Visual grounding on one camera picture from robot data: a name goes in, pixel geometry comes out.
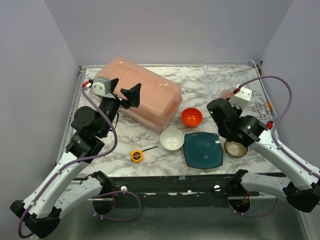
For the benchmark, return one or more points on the yellow tape measure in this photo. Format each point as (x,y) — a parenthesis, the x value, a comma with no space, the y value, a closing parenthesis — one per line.
(137,155)

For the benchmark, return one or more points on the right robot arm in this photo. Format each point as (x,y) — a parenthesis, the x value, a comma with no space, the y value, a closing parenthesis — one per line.
(300,185)

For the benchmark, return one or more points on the orange bowl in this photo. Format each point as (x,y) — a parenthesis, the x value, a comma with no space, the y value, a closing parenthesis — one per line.
(191,117)

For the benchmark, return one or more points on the white wire dish rack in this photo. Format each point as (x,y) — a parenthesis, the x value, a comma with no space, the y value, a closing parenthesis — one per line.
(222,77)

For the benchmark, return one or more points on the pink translucent storage box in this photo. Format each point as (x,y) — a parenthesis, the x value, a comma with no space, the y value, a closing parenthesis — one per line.
(160,98)

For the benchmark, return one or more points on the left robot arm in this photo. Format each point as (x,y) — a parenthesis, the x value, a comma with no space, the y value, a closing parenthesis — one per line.
(42,211)

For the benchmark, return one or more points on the red handled tool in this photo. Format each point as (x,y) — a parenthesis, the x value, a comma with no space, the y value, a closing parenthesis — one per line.
(269,125)

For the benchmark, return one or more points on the black mounting rail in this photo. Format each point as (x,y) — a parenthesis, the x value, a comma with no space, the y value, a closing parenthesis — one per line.
(178,191)

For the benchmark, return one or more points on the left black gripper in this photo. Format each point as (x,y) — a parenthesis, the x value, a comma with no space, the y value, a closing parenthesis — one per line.
(120,97)

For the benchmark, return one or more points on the white bowl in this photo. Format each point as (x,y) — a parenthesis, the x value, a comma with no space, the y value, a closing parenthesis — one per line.
(172,139)

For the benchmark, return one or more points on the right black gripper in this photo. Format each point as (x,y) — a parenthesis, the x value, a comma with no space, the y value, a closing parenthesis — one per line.
(216,109)

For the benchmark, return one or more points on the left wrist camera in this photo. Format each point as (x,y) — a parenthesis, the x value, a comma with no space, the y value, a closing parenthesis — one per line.
(99,86)

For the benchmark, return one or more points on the teal square plate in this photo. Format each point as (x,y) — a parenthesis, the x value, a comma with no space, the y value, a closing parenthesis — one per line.
(202,150)

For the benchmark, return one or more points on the pink grey mug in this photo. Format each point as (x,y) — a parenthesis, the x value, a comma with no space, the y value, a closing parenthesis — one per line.
(227,95)

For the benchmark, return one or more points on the brown beige bowl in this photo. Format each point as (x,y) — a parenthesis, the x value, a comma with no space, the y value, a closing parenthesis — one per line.
(235,149)

